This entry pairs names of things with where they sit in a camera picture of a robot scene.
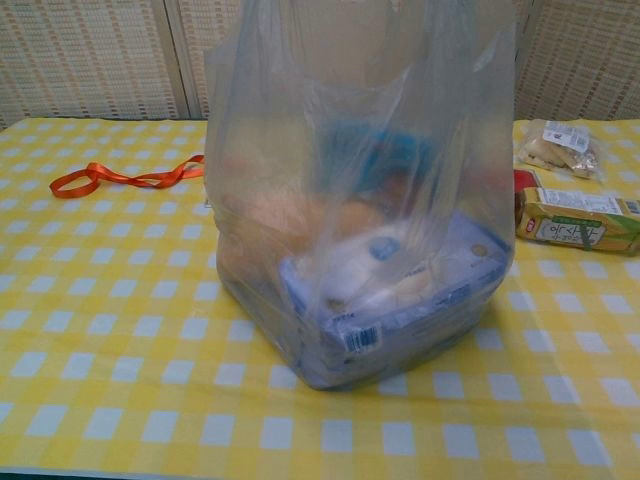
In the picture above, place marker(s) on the clear plastic bag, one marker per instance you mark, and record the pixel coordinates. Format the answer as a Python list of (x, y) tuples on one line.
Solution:
[(260, 150)]

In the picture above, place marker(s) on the white pouch with blue label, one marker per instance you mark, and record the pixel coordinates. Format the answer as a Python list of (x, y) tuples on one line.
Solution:
[(360, 260)]

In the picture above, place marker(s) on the orange bread bun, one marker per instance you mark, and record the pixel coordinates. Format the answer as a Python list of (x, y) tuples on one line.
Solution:
[(270, 215)]

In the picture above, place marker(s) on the blue packet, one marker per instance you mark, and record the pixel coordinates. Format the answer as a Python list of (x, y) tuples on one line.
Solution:
[(372, 150)]

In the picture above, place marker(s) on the blue box with barcode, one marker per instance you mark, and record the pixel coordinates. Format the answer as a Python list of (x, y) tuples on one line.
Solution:
[(400, 320)]

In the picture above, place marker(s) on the red lidded brown jar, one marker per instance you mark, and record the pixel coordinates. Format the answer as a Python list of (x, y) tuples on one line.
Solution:
[(524, 179)]

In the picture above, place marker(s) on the yellow checkered tablecloth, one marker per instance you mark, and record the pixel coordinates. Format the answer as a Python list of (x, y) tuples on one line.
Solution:
[(125, 325)]

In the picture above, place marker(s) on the orange ribbon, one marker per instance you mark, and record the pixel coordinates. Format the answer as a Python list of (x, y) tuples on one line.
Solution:
[(95, 176)]

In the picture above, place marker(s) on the clear snack packet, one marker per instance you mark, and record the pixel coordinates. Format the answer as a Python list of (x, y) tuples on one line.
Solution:
[(555, 147)]

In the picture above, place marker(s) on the green yellow drink carton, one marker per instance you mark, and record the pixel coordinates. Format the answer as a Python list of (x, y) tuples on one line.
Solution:
[(580, 220)]

